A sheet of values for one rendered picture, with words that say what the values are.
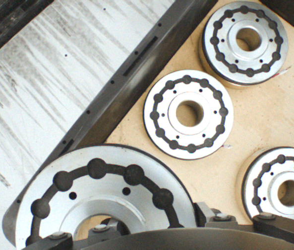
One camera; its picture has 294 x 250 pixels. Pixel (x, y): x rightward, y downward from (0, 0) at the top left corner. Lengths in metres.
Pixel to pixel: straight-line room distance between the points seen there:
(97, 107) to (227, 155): 0.18
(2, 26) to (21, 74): 0.59
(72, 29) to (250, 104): 0.34
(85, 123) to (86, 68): 0.27
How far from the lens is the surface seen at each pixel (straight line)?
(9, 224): 0.26
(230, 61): 0.32
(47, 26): 0.54
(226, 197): 0.34
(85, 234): 0.17
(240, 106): 0.34
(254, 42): 0.35
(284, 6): 0.39
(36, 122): 0.50
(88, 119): 0.23
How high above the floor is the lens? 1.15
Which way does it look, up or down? 86 degrees down
